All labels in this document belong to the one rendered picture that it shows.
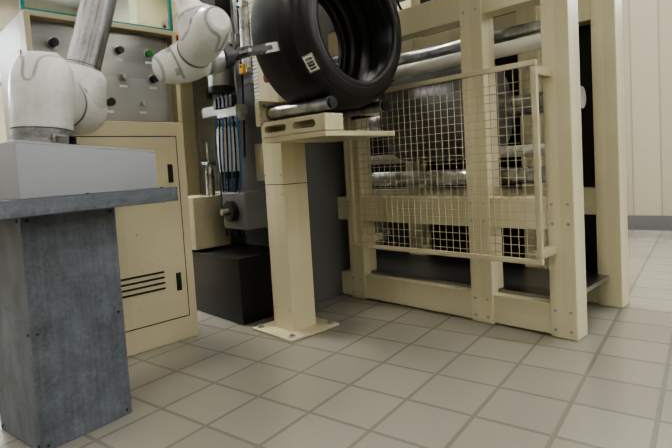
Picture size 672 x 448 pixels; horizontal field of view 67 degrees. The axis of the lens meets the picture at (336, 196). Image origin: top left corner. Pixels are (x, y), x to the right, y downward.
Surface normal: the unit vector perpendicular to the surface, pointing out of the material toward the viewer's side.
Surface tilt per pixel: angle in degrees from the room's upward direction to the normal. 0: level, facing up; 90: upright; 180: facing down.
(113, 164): 90
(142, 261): 90
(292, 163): 90
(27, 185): 90
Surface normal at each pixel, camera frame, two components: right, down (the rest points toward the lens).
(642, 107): -0.59, 0.08
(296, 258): 0.70, 0.00
